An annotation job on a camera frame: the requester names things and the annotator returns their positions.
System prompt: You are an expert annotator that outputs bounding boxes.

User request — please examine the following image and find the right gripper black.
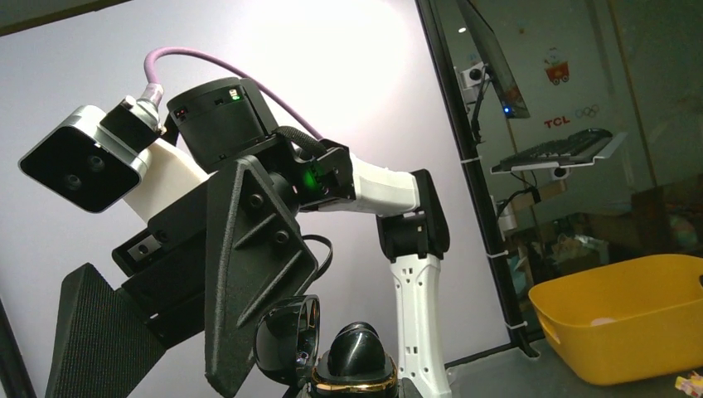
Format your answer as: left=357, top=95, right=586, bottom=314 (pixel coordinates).
left=45, top=155, right=318, bottom=397

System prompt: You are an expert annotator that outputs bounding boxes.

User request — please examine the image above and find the black earbud case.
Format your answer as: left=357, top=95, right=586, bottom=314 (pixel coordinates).
left=253, top=295, right=400, bottom=397

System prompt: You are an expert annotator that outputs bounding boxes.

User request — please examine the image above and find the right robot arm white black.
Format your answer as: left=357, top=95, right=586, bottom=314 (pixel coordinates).
left=21, top=78, right=451, bottom=397

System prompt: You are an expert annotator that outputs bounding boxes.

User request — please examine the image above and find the black keyboard on tray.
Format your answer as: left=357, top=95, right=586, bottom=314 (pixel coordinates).
left=490, top=129, right=628, bottom=174

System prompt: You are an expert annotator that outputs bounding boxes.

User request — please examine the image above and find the yellow plastic bin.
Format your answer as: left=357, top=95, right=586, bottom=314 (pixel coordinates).
left=528, top=254, right=702, bottom=386

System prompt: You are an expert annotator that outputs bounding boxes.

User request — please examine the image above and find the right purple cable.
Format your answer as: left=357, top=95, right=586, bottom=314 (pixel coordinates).
left=143, top=46, right=325, bottom=142

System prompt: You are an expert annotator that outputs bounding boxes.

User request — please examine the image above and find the black frame post right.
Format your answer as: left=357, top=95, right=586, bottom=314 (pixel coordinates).
left=415, top=1, right=540, bottom=360

